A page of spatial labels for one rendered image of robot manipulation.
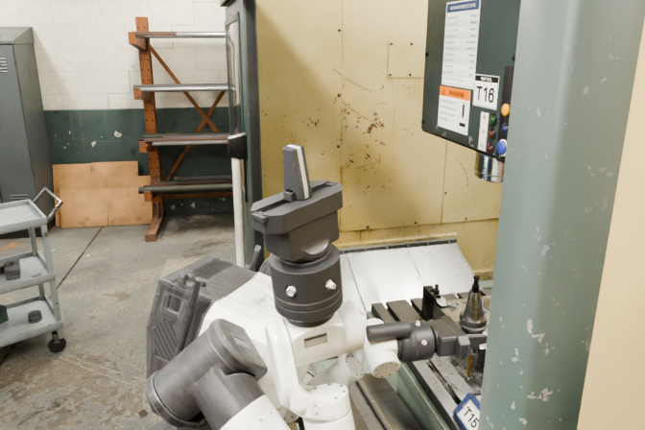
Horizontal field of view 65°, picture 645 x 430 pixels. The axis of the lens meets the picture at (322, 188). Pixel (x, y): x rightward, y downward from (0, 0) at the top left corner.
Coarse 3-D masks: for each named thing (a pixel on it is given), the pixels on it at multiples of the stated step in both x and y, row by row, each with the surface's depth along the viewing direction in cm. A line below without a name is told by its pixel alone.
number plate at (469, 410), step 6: (468, 402) 132; (468, 408) 131; (474, 408) 130; (462, 414) 132; (468, 414) 130; (474, 414) 129; (462, 420) 130; (468, 420) 129; (474, 420) 128; (468, 426) 128; (474, 426) 127
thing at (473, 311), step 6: (468, 294) 119; (474, 294) 117; (480, 294) 118; (468, 300) 119; (474, 300) 118; (480, 300) 118; (468, 306) 119; (474, 306) 118; (480, 306) 118; (468, 312) 119; (474, 312) 118; (480, 312) 118; (468, 318) 119; (474, 318) 118; (480, 318) 118
